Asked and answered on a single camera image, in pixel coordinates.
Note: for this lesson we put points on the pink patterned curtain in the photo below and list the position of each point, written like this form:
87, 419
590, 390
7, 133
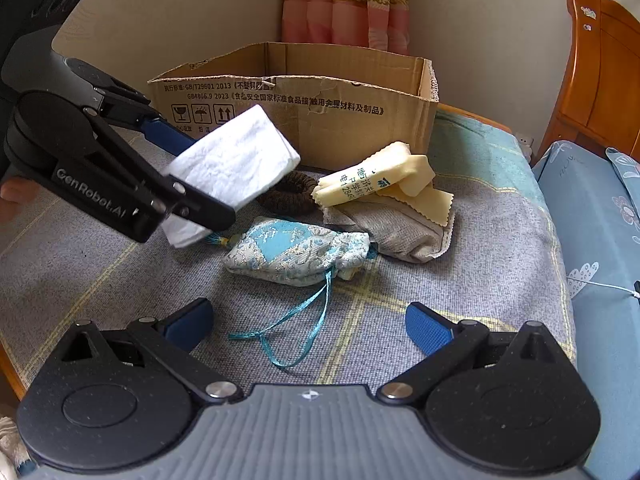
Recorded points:
345, 5

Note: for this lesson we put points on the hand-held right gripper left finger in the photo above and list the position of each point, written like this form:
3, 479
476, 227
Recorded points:
192, 324

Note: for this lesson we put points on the white fuzzy fabric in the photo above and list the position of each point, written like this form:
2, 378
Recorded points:
10, 440

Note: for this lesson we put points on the brown hair scrunchie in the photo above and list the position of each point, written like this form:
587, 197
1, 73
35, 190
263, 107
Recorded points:
292, 195

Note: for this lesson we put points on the person's left hand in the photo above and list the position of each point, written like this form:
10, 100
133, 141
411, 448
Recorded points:
17, 195

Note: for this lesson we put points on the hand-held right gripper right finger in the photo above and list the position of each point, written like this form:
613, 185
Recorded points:
425, 331

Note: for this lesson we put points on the wooden headboard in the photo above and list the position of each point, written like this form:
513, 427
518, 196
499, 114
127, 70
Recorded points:
600, 70

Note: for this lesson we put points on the yellow printed cleaning cloth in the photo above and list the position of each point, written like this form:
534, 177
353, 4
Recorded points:
380, 175

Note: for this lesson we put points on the grey plaid blanket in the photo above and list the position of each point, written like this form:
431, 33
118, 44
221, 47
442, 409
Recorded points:
450, 290

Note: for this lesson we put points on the grey mesh sachet bag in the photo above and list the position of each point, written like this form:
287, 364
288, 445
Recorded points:
400, 237

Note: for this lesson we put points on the blue floral bedsheet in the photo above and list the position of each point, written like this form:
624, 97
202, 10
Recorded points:
600, 360

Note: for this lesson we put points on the white tissue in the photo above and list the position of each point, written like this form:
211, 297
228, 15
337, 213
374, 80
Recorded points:
240, 160

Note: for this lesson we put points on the blue floral pillow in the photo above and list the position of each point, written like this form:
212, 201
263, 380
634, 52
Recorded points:
627, 185

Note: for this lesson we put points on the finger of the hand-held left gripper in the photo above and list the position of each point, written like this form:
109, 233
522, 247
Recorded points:
205, 207
167, 135

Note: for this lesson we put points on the brown cardboard box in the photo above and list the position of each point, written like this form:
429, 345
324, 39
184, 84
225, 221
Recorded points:
320, 110

